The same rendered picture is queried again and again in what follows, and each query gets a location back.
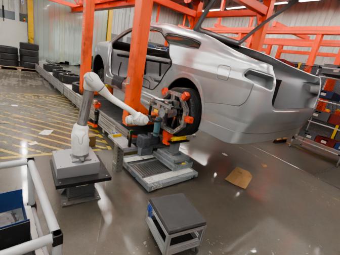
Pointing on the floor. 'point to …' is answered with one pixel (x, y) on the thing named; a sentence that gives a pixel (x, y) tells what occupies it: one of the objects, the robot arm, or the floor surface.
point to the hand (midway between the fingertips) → (158, 118)
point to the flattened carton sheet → (239, 177)
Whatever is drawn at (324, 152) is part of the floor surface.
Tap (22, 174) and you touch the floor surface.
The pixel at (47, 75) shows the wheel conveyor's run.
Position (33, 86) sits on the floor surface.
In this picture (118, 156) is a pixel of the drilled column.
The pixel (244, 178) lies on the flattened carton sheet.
